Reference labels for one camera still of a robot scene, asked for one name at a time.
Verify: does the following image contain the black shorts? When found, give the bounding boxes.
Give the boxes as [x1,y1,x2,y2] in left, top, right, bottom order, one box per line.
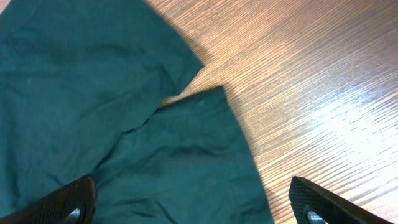
[1,0,273,224]

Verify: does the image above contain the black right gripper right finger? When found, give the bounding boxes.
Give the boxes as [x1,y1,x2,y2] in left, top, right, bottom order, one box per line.
[289,176,392,224]

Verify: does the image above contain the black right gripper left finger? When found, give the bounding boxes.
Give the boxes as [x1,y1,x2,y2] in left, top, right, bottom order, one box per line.
[1,175,97,224]

